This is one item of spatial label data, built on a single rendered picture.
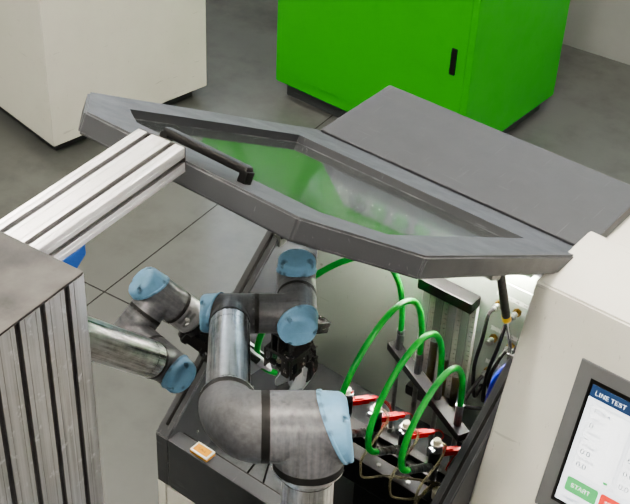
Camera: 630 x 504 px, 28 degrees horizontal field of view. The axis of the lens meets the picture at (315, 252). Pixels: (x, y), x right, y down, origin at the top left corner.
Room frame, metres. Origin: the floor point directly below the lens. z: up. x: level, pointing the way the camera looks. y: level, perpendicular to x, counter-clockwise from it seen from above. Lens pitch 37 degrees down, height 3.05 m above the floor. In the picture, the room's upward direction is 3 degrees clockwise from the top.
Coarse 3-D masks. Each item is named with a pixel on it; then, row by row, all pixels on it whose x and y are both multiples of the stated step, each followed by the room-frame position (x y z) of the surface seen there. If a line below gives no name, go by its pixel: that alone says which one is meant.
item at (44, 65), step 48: (0, 0) 4.78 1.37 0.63; (48, 0) 4.59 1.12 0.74; (96, 0) 4.75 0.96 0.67; (144, 0) 4.92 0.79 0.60; (192, 0) 5.10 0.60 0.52; (0, 48) 4.82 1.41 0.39; (48, 48) 4.57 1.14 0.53; (96, 48) 4.74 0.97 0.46; (144, 48) 4.91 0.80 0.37; (192, 48) 5.10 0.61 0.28; (0, 96) 4.86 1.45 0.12; (48, 96) 4.56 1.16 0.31; (144, 96) 4.90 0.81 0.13; (48, 144) 4.67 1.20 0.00
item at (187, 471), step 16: (176, 448) 1.99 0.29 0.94; (176, 464) 1.99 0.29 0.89; (192, 464) 1.96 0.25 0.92; (208, 464) 1.94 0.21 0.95; (224, 464) 1.94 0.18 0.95; (176, 480) 2.00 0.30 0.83; (192, 480) 1.97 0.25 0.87; (208, 480) 1.94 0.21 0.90; (224, 480) 1.91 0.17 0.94; (240, 480) 1.90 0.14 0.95; (256, 480) 1.90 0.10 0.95; (192, 496) 1.97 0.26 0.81; (208, 496) 1.94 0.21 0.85; (224, 496) 1.91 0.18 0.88; (240, 496) 1.88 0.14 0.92; (256, 496) 1.85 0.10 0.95; (272, 496) 1.86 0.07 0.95
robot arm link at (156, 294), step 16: (144, 272) 1.99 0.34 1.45; (160, 272) 2.00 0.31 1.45; (144, 288) 1.95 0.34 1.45; (160, 288) 1.96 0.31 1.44; (176, 288) 1.98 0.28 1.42; (144, 304) 1.94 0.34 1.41; (160, 304) 1.94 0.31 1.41; (176, 304) 1.96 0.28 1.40; (160, 320) 1.94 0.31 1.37; (176, 320) 1.95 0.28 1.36
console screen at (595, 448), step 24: (576, 384) 1.79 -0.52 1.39; (600, 384) 1.77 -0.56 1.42; (624, 384) 1.75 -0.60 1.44; (576, 408) 1.77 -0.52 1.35; (600, 408) 1.75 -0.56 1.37; (624, 408) 1.73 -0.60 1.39; (576, 432) 1.75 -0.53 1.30; (600, 432) 1.73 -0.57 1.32; (624, 432) 1.71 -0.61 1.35; (552, 456) 1.76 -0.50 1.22; (576, 456) 1.73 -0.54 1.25; (600, 456) 1.71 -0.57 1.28; (624, 456) 1.69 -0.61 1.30; (552, 480) 1.74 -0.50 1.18; (576, 480) 1.72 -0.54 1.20; (600, 480) 1.69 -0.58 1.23; (624, 480) 1.67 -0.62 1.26
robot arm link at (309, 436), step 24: (264, 408) 1.40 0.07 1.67; (288, 408) 1.40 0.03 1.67; (312, 408) 1.40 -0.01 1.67; (336, 408) 1.41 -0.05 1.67; (264, 432) 1.37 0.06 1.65; (288, 432) 1.37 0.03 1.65; (312, 432) 1.37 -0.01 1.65; (336, 432) 1.37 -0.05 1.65; (264, 456) 1.36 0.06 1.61; (288, 456) 1.36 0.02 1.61; (312, 456) 1.36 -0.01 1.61; (336, 456) 1.36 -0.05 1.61; (288, 480) 1.35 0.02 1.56; (312, 480) 1.35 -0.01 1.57; (336, 480) 1.37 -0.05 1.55
